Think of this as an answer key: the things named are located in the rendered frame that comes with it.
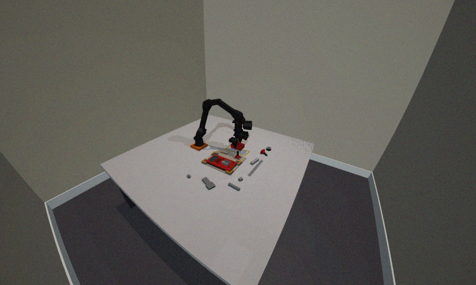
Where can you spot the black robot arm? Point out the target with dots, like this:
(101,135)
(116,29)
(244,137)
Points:
(239,120)

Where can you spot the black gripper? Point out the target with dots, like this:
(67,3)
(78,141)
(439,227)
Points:
(235,140)

